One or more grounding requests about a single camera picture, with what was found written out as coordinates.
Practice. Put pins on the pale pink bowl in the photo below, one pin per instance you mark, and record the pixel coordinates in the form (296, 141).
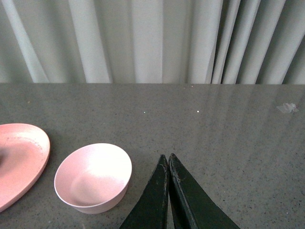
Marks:
(93, 179)

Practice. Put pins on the white curtain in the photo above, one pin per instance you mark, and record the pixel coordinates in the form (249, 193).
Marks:
(152, 41)

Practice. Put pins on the clear tape scrap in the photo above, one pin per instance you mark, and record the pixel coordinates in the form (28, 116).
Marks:
(287, 108)

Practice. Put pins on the pink plate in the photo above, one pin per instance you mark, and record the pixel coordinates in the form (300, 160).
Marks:
(24, 153)

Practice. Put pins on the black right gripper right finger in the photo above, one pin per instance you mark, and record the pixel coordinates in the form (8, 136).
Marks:
(191, 207)

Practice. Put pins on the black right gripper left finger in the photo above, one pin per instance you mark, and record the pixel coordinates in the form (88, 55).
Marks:
(150, 212)

